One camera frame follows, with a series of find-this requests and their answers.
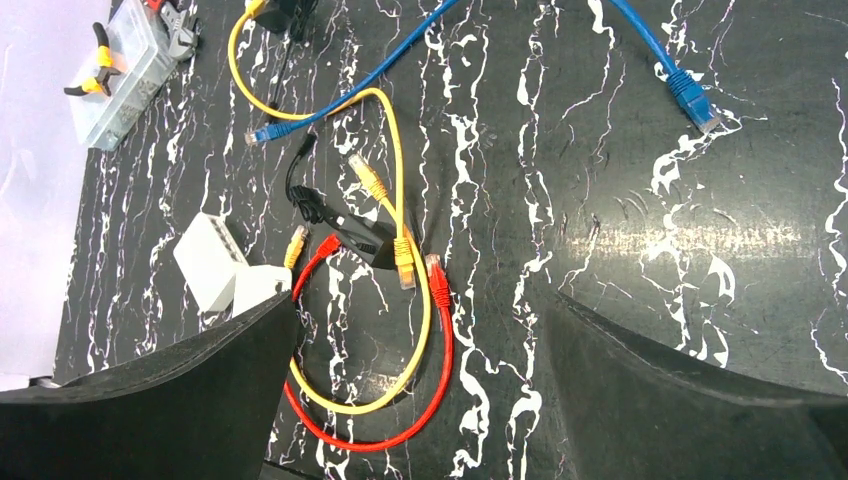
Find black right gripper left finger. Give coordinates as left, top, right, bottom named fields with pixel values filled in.
left=1, top=293, right=298, bottom=479

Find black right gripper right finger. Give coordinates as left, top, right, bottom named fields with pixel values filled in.
left=544, top=294, right=847, bottom=479

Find white network switch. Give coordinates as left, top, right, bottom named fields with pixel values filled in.
left=232, top=265, right=292, bottom=317
left=173, top=212, right=248, bottom=313

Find black power adapter cable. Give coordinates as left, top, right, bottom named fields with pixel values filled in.
left=285, top=129, right=399, bottom=271

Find clear plastic parts box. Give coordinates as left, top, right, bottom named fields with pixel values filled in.
left=66, top=0, right=176, bottom=151

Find grey red adjustable wrench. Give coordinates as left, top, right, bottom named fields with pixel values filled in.
left=147, top=0, right=199, bottom=62

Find long yellow ethernet cable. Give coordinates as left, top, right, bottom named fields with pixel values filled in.
left=227, top=0, right=433, bottom=416

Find red ethernet cable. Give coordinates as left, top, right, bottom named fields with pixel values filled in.
left=283, top=234, right=456, bottom=454

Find short yellow ethernet cable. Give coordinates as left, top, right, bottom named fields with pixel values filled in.
left=348, top=153, right=417, bottom=291

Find blue ethernet cable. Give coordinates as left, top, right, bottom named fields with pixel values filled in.
left=244, top=0, right=722, bottom=147

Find yellow handled pliers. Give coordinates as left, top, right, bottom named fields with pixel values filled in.
left=63, top=22, right=122, bottom=97

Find black adapter with cable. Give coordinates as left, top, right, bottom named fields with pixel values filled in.
left=255, top=0, right=318, bottom=108

